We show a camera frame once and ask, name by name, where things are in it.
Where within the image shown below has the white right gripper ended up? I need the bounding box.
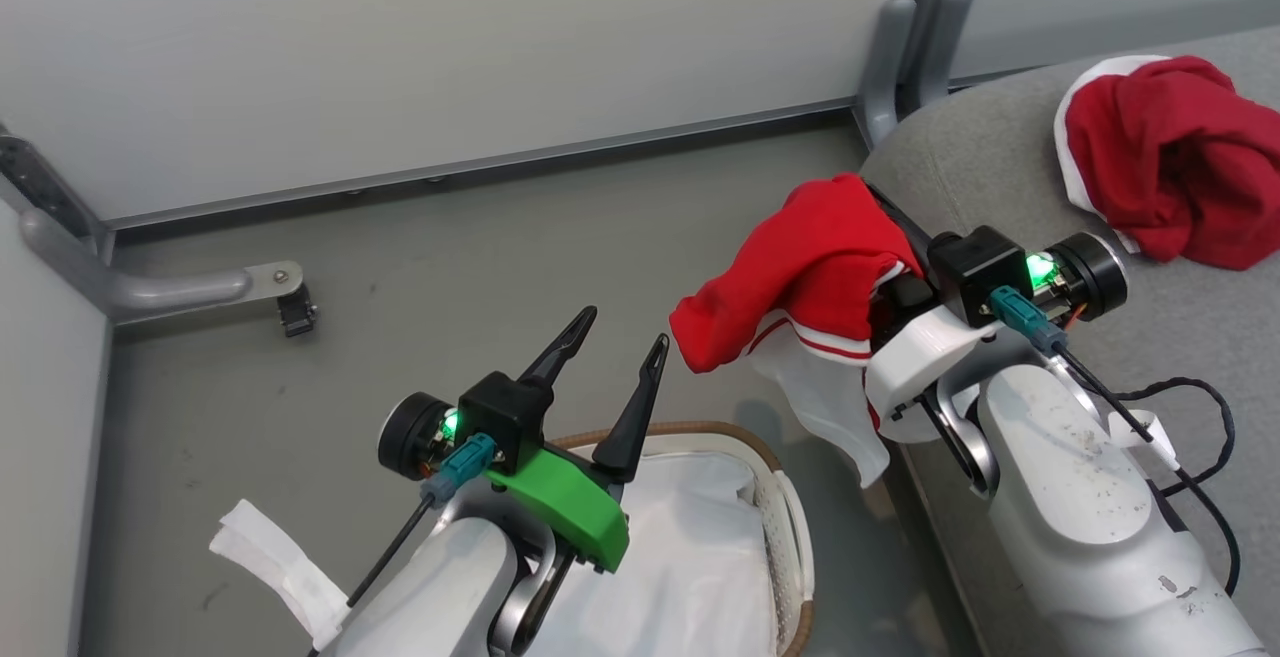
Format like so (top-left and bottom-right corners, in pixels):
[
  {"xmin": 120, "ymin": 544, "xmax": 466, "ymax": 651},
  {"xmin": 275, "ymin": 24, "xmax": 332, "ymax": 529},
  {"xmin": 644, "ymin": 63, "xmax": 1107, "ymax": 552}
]
[{"xmin": 863, "ymin": 182, "xmax": 1003, "ymax": 445}]

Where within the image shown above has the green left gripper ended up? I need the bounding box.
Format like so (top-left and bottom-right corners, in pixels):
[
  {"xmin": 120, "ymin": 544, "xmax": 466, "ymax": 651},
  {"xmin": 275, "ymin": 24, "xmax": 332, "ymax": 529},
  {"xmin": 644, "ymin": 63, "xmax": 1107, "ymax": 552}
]
[{"xmin": 483, "ymin": 306, "xmax": 671, "ymax": 575}]

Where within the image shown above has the red garment with white stripes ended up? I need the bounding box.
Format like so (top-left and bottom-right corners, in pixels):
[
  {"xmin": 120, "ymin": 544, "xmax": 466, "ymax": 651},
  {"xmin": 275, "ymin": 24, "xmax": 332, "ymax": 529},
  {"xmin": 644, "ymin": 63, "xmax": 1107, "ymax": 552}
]
[{"xmin": 668, "ymin": 172, "xmax": 926, "ymax": 490}]

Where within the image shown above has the red garment with white collar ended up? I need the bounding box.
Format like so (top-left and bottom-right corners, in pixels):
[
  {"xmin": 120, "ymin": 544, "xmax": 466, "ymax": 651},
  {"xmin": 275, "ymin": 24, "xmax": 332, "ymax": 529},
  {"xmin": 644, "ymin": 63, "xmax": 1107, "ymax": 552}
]
[{"xmin": 1053, "ymin": 54, "xmax": 1280, "ymax": 272}]

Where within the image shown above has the grey fabric sofa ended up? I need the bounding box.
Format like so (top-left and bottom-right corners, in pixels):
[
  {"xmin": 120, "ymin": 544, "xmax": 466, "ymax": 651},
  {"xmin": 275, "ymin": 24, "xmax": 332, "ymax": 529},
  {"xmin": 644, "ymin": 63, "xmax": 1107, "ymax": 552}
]
[{"xmin": 858, "ymin": 25, "xmax": 1280, "ymax": 657}]

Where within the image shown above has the black round right gripper motor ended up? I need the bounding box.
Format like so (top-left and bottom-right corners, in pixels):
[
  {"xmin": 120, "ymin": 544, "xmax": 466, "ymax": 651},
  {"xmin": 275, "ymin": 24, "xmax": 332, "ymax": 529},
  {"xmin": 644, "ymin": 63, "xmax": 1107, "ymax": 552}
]
[{"xmin": 1028, "ymin": 232, "xmax": 1130, "ymax": 324}]

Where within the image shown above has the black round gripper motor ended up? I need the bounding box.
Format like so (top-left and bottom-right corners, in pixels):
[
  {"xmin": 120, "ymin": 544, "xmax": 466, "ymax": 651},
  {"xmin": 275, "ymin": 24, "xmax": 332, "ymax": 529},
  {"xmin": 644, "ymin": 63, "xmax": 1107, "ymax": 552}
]
[
  {"xmin": 378, "ymin": 392, "xmax": 463, "ymax": 483},
  {"xmin": 1028, "ymin": 232, "xmax": 1130, "ymax": 324}
]

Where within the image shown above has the grey tubular partition foot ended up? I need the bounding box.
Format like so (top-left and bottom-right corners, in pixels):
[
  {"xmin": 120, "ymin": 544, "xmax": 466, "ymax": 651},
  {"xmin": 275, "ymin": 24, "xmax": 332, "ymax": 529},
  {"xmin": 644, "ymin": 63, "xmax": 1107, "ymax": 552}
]
[
  {"xmin": 905, "ymin": 0, "xmax": 976, "ymax": 114},
  {"xmin": 855, "ymin": 0, "xmax": 919, "ymax": 151},
  {"xmin": 0, "ymin": 122, "xmax": 306, "ymax": 328}
]

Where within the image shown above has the white cloth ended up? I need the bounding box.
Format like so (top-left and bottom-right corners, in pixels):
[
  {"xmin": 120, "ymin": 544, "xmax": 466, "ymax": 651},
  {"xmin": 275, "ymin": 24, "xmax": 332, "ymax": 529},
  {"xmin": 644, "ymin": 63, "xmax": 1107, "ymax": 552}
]
[{"xmin": 520, "ymin": 434, "xmax": 780, "ymax": 657}]

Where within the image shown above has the black round left gripper motor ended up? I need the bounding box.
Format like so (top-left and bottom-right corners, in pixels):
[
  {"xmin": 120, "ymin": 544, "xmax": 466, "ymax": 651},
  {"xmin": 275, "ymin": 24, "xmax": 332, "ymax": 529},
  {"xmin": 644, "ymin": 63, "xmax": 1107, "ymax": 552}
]
[{"xmin": 378, "ymin": 392, "xmax": 463, "ymax": 483}]

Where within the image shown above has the white laundry basket brown rim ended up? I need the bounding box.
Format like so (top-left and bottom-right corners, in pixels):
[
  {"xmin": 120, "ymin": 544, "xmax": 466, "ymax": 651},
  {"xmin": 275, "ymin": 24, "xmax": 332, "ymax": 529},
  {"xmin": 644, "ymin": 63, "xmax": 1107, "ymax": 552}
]
[{"xmin": 545, "ymin": 422, "xmax": 817, "ymax": 657}]

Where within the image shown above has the black caster wheel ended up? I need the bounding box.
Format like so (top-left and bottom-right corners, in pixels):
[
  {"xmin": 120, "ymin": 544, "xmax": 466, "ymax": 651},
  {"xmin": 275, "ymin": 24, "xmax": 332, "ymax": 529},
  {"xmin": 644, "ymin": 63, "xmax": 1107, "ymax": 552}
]
[{"xmin": 277, "ymin": 284, "xmax": 319, "ymax": 340}]

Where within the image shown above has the black right cable teal plug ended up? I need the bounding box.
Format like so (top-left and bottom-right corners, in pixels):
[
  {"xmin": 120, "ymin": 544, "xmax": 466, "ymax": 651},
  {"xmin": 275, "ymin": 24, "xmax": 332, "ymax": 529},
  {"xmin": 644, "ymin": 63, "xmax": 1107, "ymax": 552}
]
[{"xmin": 988, "ymin": 285, "xmax": 1243, "ymax": 598}]

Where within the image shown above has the black cable teal plug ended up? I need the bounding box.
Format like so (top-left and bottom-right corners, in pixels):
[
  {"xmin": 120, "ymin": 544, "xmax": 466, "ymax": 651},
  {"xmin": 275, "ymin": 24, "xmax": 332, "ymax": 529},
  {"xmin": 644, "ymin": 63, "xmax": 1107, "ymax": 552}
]
[
  {"xmin": 988, "ymin": 285, "xmax": 1243, "ymax": 598},
  {"xmin": 305, "ymin": 435, "xmax": 498, "ymax": 657}
]

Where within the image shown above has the black left cable teal plug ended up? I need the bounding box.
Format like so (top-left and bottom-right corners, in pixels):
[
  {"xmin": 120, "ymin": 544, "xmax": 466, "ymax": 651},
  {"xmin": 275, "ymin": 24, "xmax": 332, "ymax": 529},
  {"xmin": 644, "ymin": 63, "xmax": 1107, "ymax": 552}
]
[{"xmin": 305, "ymin": 435, "xmax": 498, "ymax": 657}]

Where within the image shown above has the grey partition bottom rail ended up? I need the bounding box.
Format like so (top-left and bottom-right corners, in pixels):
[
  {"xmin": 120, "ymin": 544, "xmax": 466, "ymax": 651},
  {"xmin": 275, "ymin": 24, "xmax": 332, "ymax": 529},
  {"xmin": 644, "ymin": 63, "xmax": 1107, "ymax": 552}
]
[{"xmin": 105, "ymin": 97, "xmax": 864, "ymax": 234}]

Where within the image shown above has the white tag on right cable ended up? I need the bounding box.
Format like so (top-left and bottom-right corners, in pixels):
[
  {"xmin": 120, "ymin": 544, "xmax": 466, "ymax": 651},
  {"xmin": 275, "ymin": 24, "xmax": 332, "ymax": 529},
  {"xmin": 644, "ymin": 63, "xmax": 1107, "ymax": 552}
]
[{"xmin": 1105, "ymin": 409, "xmax": 1182, "ymax": 472}]

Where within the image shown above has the white strap on left cable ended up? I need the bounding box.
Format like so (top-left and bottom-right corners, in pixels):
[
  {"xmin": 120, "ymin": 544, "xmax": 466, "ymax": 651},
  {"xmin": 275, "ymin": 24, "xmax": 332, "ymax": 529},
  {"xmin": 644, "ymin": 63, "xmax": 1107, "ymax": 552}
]
[{"xmin": 208, "ymin": 499, "xmax": 352, "ymax": 638}]

